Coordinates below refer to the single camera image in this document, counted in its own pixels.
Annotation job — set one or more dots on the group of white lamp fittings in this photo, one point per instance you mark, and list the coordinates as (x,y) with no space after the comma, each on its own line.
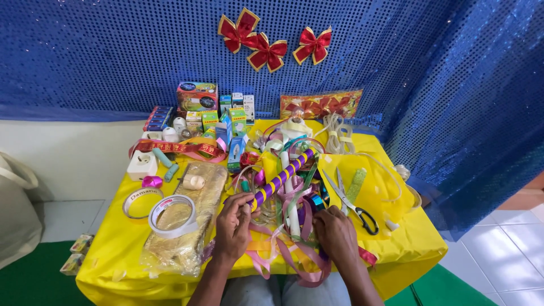
(170,134)

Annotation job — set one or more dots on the stack of blue boxes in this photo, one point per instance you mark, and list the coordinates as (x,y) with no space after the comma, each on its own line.
(158,119)

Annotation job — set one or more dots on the blue sequin curtain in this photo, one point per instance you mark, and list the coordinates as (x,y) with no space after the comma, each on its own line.
(106,55)

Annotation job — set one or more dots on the gold tinsel packet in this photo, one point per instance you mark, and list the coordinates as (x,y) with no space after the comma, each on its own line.
(204,204)

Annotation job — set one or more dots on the group of small bulb boxes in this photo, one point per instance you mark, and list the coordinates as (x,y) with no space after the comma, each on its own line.
(236,114)

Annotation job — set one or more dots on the yellow plastic sheet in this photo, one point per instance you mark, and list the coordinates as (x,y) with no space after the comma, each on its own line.
(382,191)

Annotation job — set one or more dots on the white wall socket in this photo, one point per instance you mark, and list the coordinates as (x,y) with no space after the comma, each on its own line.
(142,165)

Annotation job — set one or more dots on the green glitter ribbon strip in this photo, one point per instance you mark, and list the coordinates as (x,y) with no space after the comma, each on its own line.
(356,182)

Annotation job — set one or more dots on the red gold-edged bow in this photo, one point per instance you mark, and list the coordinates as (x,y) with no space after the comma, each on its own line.
(238,29)
(312,45)
(267,53)

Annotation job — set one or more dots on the blue candle bulb box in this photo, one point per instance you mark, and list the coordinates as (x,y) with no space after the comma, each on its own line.
(236,153)

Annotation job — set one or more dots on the clear tape roll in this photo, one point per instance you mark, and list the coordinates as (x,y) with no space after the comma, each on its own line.
(129,199)

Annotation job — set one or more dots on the small colourful box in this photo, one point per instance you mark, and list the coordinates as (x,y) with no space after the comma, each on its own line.
(71,264)
(81,243)

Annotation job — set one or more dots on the person's right hand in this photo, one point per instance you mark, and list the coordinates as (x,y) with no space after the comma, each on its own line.
(338,238)

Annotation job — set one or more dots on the pile of coloured ribbons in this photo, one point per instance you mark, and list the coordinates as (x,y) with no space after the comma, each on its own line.
(304,199)

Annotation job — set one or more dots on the red gold printed ribbon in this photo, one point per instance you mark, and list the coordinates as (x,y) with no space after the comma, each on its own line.
(178,148)

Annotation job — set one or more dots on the person's right fingers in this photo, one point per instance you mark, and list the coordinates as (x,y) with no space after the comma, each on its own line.
(324,214)

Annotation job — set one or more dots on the white double-sided tape roll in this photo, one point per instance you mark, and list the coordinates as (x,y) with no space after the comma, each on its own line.
(168,231)

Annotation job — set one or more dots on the person's jeans legs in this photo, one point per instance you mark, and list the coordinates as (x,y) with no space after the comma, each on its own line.
(272,293)

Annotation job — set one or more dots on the person's left hand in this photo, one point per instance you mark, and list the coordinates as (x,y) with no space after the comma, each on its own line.
(231,229)

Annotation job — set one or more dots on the light bulb in white socket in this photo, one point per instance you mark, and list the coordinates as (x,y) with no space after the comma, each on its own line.
(296,121)

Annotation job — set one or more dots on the white cloth bag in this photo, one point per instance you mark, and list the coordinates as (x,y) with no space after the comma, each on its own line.
(17,212)

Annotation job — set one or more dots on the packet of red bows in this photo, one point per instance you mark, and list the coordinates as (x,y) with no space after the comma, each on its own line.
(323,104)

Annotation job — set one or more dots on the magenta ribbon roll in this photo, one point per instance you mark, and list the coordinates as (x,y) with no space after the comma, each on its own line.
(152,182)

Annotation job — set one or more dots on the purple yellow striped stick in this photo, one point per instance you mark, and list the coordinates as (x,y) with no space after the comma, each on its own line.
(280,178)

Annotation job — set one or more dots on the yellow tablecloth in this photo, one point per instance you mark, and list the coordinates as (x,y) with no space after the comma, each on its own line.
(123,255)

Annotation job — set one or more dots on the teal foam tube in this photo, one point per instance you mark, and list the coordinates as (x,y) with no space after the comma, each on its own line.
(171,172)
(161,157)

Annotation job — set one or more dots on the colourful disco lamp box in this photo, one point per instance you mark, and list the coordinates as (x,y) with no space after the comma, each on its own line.
(197,97)

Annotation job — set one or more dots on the white plastic tube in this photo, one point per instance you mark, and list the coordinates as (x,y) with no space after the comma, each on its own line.
(293,212)

